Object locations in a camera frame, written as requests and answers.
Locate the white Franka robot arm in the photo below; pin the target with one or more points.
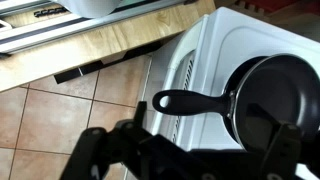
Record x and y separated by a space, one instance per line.
90 7

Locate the white electric stove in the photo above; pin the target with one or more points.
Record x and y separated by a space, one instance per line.
220 43

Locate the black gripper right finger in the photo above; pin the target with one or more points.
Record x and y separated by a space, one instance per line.
283 150

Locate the black edge bracket strip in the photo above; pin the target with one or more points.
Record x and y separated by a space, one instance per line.
90 68

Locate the aluminium rail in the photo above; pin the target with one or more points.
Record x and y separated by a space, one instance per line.
40 31

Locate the black frying pan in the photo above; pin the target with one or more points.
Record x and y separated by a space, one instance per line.
280 96

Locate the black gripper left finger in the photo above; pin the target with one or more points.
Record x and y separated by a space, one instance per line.
88 150

